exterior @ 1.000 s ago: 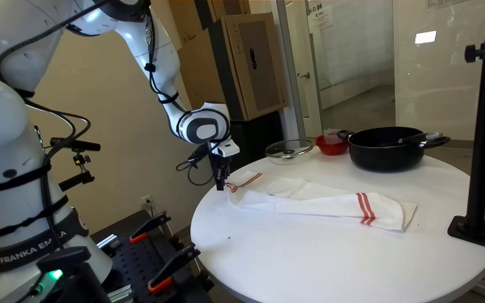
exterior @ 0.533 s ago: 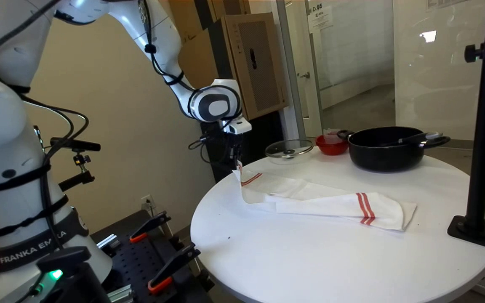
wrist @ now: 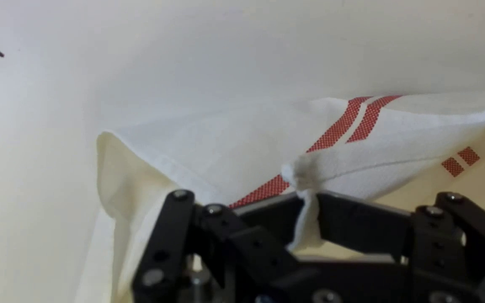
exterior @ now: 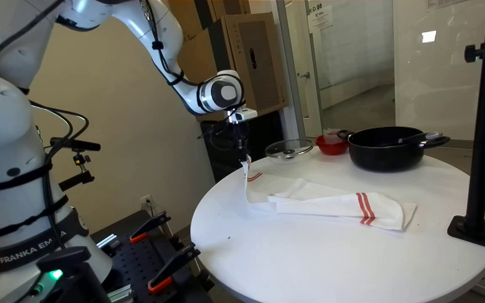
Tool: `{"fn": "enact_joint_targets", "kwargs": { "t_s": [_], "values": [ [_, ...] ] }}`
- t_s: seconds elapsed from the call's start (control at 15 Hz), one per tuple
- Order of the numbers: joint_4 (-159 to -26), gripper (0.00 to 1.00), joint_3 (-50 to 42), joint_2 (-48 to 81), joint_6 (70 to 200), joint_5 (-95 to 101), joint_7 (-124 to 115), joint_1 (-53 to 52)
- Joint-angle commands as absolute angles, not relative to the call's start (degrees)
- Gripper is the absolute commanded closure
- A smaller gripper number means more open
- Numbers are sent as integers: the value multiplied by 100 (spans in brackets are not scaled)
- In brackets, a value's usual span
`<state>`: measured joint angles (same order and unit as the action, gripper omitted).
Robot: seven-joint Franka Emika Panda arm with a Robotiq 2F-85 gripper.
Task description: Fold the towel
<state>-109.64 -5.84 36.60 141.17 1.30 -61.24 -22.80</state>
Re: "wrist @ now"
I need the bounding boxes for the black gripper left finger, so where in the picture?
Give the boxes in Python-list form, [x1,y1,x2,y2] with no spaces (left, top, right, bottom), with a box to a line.
[130,188,307,303]

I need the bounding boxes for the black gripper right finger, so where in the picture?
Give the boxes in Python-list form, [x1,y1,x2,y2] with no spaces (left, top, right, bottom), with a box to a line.
[309,190,485,303]

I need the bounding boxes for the white towel with red stripes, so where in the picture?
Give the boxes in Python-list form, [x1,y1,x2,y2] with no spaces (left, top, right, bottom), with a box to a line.
[93,90,485,303]

